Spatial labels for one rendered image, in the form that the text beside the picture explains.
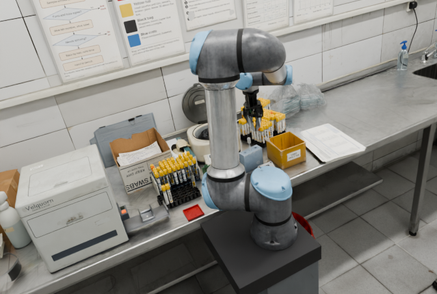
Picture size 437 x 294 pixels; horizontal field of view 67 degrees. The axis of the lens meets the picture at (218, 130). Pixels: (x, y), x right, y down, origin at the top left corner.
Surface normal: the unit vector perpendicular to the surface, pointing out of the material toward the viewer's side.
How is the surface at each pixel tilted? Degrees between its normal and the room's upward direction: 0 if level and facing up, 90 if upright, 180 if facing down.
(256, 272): 4
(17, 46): 90
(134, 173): 86
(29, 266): 0
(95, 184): 89
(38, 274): 0
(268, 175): 10
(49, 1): 95
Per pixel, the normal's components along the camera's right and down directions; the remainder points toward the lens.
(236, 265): -0.12, -0.86
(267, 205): -0.22, 0.52
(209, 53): -0.24, 0.23
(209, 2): 0.40, 0.32
